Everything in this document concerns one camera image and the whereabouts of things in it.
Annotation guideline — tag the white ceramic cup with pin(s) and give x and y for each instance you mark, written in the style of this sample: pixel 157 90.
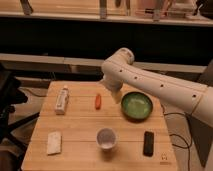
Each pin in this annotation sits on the white ceramic cup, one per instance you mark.
pixel 106 139

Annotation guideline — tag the white tube with label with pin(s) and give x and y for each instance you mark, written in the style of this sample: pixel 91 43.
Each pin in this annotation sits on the white tube with label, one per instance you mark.
pixel 62 101

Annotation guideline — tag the wooden shelf rail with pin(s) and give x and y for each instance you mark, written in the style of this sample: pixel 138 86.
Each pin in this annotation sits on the wooden shelf rail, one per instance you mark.
pixel 50 60

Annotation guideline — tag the green bowl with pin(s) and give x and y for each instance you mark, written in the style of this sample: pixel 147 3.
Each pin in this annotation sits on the green bowl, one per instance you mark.
pixel 136 105

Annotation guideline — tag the black office chair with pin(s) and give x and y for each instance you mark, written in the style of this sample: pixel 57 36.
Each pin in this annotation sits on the black office chair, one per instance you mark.
pixel 10 95

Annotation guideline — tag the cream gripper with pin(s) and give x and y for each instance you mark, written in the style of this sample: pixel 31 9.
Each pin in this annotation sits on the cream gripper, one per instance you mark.
pixel 117 96

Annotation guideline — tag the white sponge block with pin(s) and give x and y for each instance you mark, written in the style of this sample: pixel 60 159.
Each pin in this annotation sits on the white sponge block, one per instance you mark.
pixel 54 143

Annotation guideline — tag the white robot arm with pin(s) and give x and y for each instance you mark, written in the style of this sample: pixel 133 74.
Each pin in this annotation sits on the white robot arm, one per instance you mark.
pixel 193 98

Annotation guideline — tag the black rectangular remote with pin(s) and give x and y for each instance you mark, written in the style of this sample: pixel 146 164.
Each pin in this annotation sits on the black rectangular remote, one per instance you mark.
pixel 148 147

